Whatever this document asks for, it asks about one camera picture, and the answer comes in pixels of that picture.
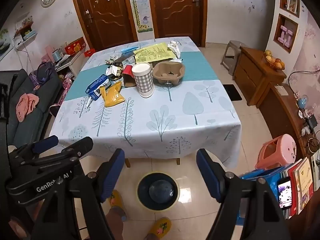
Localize tan paper packet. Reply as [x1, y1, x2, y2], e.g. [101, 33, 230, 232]
[152, 61, 186, 85]

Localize blue face mask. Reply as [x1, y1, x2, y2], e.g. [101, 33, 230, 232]
[121, 46, 139, 55]

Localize yellow paper sheet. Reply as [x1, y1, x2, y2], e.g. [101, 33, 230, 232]
[133, 43, 177, 63]

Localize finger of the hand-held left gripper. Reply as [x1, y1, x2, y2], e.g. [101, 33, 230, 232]
[7, 135, 59, 165]
[22, 136, 93, 172]

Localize pink cloth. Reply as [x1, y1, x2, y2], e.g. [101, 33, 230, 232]
[16, 93, 40, 123]

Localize yellow flowered slipper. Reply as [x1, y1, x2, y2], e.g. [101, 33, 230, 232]
[107, 189, 127, 222]
[146, 217, 172, 240]

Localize person's leg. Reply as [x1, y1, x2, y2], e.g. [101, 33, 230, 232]
[104, 205, 124, 240]

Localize dark round trash bin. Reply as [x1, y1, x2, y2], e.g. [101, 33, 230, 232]
[137, 172, 179, 211]

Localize smartphone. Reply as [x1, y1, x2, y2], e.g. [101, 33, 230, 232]
[277, 177, 293, 209]

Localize pink plastic stool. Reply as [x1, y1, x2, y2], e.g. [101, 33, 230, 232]
[255, 134, 297, 170]

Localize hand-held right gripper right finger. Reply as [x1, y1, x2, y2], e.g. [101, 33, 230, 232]
[196, 148, 292, 240]

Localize pink letter ornaments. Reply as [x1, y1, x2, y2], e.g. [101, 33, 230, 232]
[279, 25, 293, 47]

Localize white paper label card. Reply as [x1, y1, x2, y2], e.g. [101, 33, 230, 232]
[104, 59, 125, 77]

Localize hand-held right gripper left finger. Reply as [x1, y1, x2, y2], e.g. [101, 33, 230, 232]
[31, 148, 125, 240]

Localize wooden cabinet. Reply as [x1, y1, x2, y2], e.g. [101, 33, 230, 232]
[233, 46, 287, 108]

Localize dark sofa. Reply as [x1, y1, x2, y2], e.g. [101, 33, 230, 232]
[0, 65, 63, 150]

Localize blue snack packet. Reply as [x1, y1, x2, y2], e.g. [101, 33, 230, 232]
[85, 74, 112, 100]

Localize picture frame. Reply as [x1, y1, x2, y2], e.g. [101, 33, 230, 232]
[287, 0, 299, 14]

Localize yellow plastic bag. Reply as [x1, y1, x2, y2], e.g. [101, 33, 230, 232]
[100, 81, 125, 108]

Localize red and brown carton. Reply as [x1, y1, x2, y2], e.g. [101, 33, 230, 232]
[122, 64, 137, 88]

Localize white desk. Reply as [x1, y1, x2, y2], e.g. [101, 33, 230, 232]
[54, 51, 84, 80]

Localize blue plastic bag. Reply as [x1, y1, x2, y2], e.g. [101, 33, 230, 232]
[239, 169, 285, 225]

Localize black cable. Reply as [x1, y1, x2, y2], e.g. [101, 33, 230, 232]
[287, 70, 320, 95]

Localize brown wooden door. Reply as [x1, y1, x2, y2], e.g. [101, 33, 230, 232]
[69, 0, 138, 51]
[146, 0, 208, 47]

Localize wall shelf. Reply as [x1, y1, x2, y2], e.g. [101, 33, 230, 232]
[14, 21, 38, 43]

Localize crumpled white paper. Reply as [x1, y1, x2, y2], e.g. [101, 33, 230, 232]
[167, 40, 184, 59]

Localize grey plastic stool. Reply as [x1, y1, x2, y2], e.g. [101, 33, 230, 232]
[220, 40, 247, 76]

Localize giraffe growth chart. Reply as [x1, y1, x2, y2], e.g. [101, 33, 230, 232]
[127, 0, 153, 33]

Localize checkered paper cup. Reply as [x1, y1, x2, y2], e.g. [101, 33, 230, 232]
[132, 62, 154, 98]

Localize basket of fruit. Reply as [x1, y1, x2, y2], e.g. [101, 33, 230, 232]
[262, 50, 285, 70]

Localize stack of books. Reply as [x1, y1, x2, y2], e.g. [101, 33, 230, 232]
[282, 152, 320, 218]

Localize red cardboard box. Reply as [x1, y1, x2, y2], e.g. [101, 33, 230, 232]
[64, 37, 87, 55]

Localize black floor mat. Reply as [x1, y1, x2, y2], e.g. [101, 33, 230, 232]
[222, 84, 242, 101]

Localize long wooden sideboard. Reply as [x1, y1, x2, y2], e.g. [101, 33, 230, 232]
[259, 82, 320, 160]

